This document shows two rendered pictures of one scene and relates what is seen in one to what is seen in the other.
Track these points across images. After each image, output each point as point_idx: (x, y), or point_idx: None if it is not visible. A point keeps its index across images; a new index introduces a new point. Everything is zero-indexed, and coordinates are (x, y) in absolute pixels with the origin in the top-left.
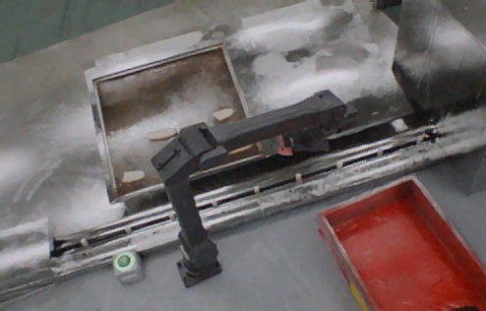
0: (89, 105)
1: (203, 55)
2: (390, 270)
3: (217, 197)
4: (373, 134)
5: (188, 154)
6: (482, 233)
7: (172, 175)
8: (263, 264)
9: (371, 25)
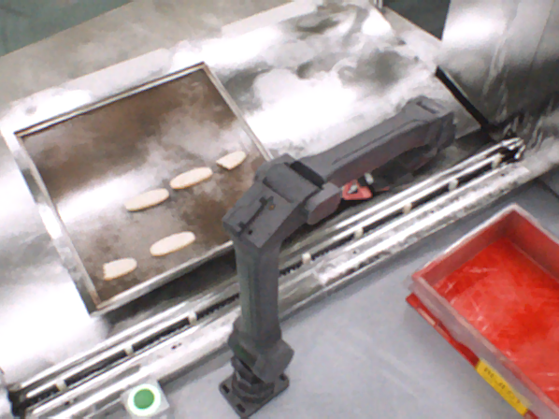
0: (3, 176)
1: (179, 81)
2: (516, 335)
3: None
4: (432, 163)
5: (286, 201)
6: None
7: (270, 238)
8: (345, 361)
9: None
